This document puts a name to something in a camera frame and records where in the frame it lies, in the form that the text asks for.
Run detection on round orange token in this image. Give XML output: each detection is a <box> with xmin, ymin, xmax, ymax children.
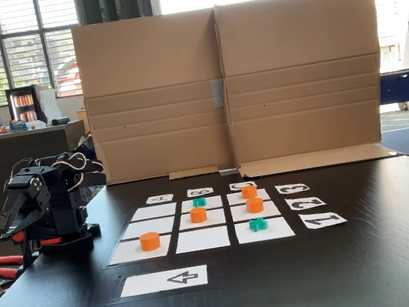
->
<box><xmin>188</xmin><ymin>205</ymin><xmax>209</xmax><ymax>225</ymax></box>
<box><xmin>240</xmin><ymin>183</ymin><xmax>259</xmax><ymax>200</ymax></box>
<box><xmin>138</xmin><ymin>230</ymin><xmax>163</xmax><ymax>253</ymax></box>
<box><xmin>244</xmin><ymin>196</ymin><xmax>266</xmax><ymax>215</ymax></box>

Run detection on white paper grid square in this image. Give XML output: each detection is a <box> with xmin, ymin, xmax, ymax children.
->
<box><xmin>234</xmin><ymin>215</ymin><xmax>296</xmax><ymax>245</ymax></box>
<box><xmin>172</xmin><ymin>225</ymin><xmax>231</xmax><ymax>255</ymax></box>
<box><xmin>118</xmin><ymin>215</ymin><xmax>178</xmax><ymax>241</ymax></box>
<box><xmin>105</xmin><ymin>234</ymin><xmax>175</xmax><ymax>266</ymax></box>
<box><xmin>179</xmin><ymin>195</ymin><xmax>224</xmax><ymax>214</ymax></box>
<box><xmin>130</xmin><ymin>202</ymin><xmax>179</xmax><ymax>222</ymax></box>
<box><xmin>229</xmin><ymin>199</ymin><xmax>282</xmax><ymax>223</ymax></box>
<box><xmin>177</xmin><ymin>208</ymin><xmax>227</xmax><ymax>232</ymax></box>
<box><xmin>227</xmin><ymin>187</ymin><xmax>271</xmax><ymax>206</ymax></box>

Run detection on white paper bag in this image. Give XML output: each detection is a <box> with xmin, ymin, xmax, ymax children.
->
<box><xmin>36</xmin><ymin>86</ymin><xmax>64</xmax><ymax>125</ymax></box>

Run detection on black mini fridge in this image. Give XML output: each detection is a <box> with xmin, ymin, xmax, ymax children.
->
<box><xmin>5</xmin><ymin>84</ymin><xmax>47</xmax><ymax>128</ymax></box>

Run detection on paper sheet letter A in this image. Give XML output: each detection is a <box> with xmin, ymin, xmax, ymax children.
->
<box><xmin>145</xmin><ymin>193</ymin><xmax>175</xmax><ymax>205</ymax></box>

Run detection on white arrow paper sheet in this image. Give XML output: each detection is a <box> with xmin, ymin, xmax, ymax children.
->
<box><xmin>117</xmin><ymin>264</ymin><xmax>211</xmax><ymax>299</ymax></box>

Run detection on paper sheet letter B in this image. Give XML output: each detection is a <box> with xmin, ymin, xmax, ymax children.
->
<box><xmin>185</xmin><ymin>186</ymin><xmax>214</xmax><ymax>199</ymax></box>

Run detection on large brown cardboard box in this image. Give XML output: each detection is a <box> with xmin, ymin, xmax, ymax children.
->
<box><xmin>70</xmin><ymin>0</ymin><xmax>404</xmax><ymax>204</ymax></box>

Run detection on grey tape piece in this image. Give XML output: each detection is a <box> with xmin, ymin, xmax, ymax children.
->
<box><xmin>217</xmin><ymin>163</ymin><xmax>240</xmax><ymax>178</ymax></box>

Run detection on dark green curtain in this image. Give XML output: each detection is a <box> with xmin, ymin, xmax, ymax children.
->
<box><xmin>81</xmin><ymin>0</ymin><xmax>155</xmax><ymax>28</ymax></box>

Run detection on paper sheet letter C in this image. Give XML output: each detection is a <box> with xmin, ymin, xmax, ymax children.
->
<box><xmin>228</xmin><ymin>179</ymin><xmax>257</xmax><ymax>192</ymax></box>

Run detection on grey tape strip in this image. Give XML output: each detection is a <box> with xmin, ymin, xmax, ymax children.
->
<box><xmin>209</xmin><ymin>78</ymin><xmax>228</xmax><ymax>108</ymax></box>

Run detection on paper sheet number 3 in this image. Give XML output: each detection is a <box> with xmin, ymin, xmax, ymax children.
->
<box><xmin>274</xmin><ymin>180</ymin><xmax>311</xmax><ymax>197</ymax></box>

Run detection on paper sheet number 2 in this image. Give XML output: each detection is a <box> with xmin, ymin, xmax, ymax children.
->
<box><xmin>285</xmin><ymin>192</ymin><xmax>327</xmax><ymax>212</ymax></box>

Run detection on paper sheet number 1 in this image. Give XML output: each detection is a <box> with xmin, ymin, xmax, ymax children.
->
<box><xmin>298</xmin><ymin>207</ymin><xmax>348</xmax><ymax>232</ymax></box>

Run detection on black clamp orange handles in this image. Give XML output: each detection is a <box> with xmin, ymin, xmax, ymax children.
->
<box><xmin>38</xmin><ymin>236</ymin><xmax>66</xmax><ymax>249</ymax></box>
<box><xmin>0</xmin><ymin>252</ymin><xmax>32</xmax><ymax>302</ymax></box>

